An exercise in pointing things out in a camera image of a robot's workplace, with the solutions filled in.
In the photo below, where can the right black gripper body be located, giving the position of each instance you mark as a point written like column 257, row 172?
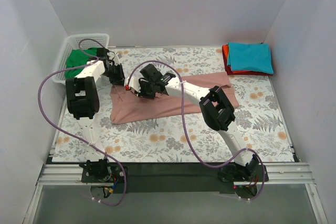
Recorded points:
column 145, row 90

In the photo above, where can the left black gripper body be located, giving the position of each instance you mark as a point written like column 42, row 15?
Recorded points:
column 117, row 76

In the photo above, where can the pink t shirt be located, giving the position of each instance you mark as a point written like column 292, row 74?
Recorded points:
column 127, row 107

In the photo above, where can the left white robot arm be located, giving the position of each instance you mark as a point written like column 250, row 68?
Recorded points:
column 83, row 103

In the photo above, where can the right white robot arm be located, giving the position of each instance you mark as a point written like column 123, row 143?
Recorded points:
column 216, row 109

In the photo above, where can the floral table mat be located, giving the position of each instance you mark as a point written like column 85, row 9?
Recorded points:
column 170, row 139

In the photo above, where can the green t shirt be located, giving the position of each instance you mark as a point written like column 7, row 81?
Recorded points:
column 78, row 58

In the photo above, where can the white plastic basket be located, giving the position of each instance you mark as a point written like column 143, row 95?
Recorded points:
column 70, row 44

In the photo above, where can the orange folded t shirt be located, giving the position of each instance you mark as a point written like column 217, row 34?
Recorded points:
column 225, row 49

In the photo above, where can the blue folded t shirt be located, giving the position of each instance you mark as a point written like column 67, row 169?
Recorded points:
column 250, row 57

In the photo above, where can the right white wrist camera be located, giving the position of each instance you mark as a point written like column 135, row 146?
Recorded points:
column 132, row 84

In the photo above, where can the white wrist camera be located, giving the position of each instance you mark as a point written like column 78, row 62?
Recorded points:
column 114, row 58
column 132, row 84

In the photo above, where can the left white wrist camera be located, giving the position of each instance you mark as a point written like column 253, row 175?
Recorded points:
column 114, row 58

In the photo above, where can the aluminium rail frame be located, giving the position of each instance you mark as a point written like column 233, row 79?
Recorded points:
column 290, row 196

